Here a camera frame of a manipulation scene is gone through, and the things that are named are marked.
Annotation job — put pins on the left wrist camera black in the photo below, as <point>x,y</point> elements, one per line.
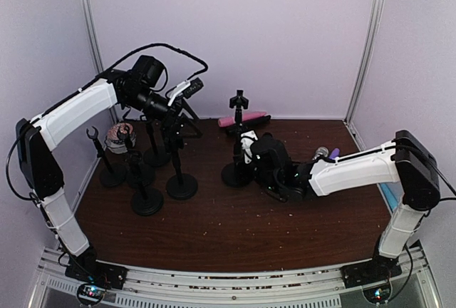
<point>193,87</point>

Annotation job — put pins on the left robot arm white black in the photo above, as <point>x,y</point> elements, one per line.
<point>38,138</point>

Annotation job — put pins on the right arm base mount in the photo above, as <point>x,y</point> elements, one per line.
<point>374,280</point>

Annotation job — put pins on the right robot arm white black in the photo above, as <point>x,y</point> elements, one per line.
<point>403,160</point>

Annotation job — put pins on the pink microphone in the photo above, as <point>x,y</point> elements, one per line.
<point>228,121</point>

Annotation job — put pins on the purple microphone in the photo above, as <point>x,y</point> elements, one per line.
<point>335,153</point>

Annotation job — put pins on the glitter mic silver head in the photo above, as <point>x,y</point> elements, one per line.
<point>321,152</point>

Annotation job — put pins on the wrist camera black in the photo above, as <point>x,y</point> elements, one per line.
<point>247,139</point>
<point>193,87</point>

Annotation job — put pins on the black stand of purple mic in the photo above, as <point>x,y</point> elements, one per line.
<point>156,156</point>

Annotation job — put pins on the tape roll at back left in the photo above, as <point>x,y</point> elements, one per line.
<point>114,143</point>

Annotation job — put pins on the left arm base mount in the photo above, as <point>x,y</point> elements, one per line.
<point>93,287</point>

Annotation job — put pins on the right aluminium corner post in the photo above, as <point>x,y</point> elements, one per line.
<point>373,26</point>

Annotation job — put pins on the left aluminium corner post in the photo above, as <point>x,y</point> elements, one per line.
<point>91,34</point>

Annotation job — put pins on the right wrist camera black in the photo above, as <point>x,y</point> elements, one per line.
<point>247,139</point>

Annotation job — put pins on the light blue microphone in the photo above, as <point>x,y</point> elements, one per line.
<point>391,199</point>

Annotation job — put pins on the black stand of glitter mic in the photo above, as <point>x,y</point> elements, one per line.
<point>181,186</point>

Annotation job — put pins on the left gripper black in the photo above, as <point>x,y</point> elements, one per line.
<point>172,114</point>

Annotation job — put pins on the front aluminium rail frame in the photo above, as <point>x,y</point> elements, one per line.
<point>311,287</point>

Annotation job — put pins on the black stand of blue mic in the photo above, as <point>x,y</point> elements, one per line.
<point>146,201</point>

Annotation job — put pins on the aluminium corner post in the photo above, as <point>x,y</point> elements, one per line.
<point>91,34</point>
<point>373,26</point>

